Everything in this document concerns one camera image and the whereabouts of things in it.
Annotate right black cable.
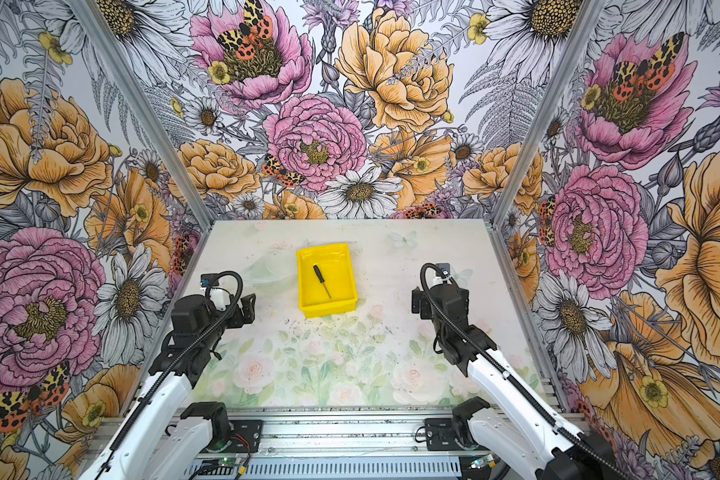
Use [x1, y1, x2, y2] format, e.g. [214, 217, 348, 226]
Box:
[419, 262, 631, 480]

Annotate aluminium front rail frame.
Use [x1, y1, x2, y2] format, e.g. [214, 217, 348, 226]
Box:
[83, 404, 601, 480]

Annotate left black cable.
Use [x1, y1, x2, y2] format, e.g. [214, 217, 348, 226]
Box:
[80, 270, 244, 480]

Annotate left aluminium corner post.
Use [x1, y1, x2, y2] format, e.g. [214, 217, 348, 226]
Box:
[70, 1, 213, 233]

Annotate black cable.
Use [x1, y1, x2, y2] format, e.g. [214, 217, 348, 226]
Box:
[419, 262, 631, 480]
[80, 270, 244, 480]

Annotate aluminium corner post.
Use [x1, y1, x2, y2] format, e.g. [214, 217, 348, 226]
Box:
[70, 1, 213, 233]
[491, 0, 606, 230]

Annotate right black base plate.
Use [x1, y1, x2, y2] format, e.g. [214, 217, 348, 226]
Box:
[424, 418, 463, 452]

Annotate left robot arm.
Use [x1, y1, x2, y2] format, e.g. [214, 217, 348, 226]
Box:
[80, 271, 256, 479]

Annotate white vented cable duct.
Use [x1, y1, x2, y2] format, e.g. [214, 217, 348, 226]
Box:
[197, 457, 463, 480]

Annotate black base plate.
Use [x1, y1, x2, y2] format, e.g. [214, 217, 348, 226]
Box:
[220, 419, 264, 454]
[424, 418, 463, 452]

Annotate right aluminium corner post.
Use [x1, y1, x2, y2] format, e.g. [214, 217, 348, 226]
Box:
[491, 0, 606, 230]

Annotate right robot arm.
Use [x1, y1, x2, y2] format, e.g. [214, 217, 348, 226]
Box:
[411, 263, 627, 479]

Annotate yellow plastic bin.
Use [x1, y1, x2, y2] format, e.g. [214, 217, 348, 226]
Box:
[296, 243, 359, 319]

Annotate black screwdriver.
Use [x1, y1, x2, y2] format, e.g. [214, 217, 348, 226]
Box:
[312, 264, 332, 299]

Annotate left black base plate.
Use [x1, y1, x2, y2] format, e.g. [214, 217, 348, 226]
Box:
[220, 419, 264, 454]

